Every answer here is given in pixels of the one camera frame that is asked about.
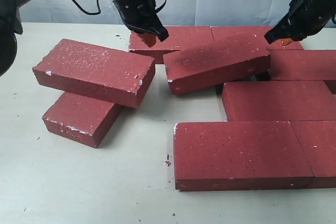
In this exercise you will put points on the red brick third row right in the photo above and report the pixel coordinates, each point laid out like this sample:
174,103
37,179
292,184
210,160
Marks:
278,101

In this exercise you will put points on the white backdrop cloth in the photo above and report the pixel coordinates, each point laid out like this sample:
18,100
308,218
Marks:
175,12

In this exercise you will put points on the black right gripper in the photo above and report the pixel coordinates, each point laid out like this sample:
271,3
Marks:
304,18

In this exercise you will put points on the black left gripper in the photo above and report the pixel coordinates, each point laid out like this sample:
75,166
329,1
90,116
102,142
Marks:
140,16

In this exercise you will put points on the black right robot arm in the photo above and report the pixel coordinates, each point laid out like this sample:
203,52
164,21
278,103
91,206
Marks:
304,18

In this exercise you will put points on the red brick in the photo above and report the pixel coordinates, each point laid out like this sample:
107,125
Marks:
317,140
180,37
212,156
216,62
220,32
81,119
97,72

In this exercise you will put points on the red brick second row right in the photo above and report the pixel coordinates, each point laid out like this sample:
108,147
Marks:
303,65

